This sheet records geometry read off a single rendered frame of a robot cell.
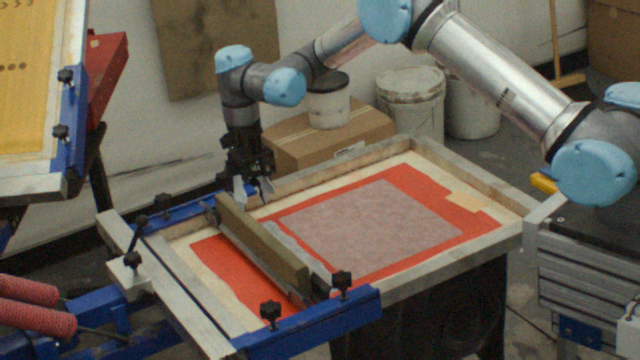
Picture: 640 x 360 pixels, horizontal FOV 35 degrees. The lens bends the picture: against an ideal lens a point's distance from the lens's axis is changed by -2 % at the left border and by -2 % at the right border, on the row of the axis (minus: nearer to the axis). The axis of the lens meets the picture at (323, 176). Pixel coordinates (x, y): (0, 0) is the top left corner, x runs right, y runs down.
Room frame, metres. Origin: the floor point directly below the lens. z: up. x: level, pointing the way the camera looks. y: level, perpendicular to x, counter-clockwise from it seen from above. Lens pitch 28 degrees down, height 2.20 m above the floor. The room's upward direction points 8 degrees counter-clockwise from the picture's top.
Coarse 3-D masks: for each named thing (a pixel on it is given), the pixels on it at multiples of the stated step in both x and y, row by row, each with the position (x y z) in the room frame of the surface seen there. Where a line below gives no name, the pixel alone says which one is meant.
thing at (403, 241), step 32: (384, 224) 2.06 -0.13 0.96; (416, 224) 2.04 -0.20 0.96; (448, 224) 2.02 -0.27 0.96; (480, 224) 2.01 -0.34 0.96; (320, 256) 1.96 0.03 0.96; (352, 256) 1.94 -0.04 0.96; (384, 256) 1.93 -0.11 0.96; (416, 256) 1.91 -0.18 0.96; (256, 288) 1.87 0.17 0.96; (352, 288) 1.82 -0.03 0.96
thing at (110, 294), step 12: (108, 288) 1.81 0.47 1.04; (72, 300) 1.78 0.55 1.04; (84, 300) 1.77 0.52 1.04; (96, 300) 1.77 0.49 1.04; (108, 300) 1.76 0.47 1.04; (120, 300) 1.77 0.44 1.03; (72, 312) 1.74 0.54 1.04; (84, 312) 1.73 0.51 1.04; (96, 312) 1.74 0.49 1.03; (108, 312) 1.75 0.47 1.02; (132, 312) 1.78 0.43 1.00; (84, 324) 1.73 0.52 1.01; (96, 324) 1.74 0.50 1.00
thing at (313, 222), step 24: (408, 168) 2.32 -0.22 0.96; (336, 192) 2.24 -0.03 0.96; (360, 192) 2.23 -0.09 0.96; (384, 192) 2.21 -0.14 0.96; (408, 192) 2.20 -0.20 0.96; (432, 192) 2.18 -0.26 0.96; (288, 216) 2.16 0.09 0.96; (312, 216) 2.14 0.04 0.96; (336, 216) 2.13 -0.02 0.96; (360, 216) 2.11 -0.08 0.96; (384, 216) 2.10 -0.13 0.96; (216, 240) 2.09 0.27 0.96; (312, 240) 2.03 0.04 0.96; (216, 264) 1.99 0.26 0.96; (240, 264) 1.97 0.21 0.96
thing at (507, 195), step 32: (352, 160) 2.34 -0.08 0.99; (448, 160) 2.27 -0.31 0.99; (288, 192) 2.26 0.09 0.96; (480, 192) 2.15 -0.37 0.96; (512, 192) 2.07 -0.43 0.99; (192, 224) 2.14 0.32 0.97; (512, 224) 1.93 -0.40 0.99; (160, 256) 1.99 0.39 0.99; (448, 256) 1.84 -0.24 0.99; (480, 256) 1.85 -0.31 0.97; (192, 288) 1.85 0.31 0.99; (384, 288) 1.75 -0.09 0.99; (416, 288) 1.78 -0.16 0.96; (224, 320) 1.72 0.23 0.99
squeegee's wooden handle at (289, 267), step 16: (224, 192) 2.13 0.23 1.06; (224, 208) 2.07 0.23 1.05; (240, 224) 1.99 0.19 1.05; (256, 224) 1.96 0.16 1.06; (256, 240) 1.92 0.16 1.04; (272, 240) 1.88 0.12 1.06; (272, 256) 1.86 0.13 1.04; (288, 256) 1.81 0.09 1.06; (288, 272) 1.79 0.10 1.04; (304, 272) 1.77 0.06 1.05; (304, 288) 1.76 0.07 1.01
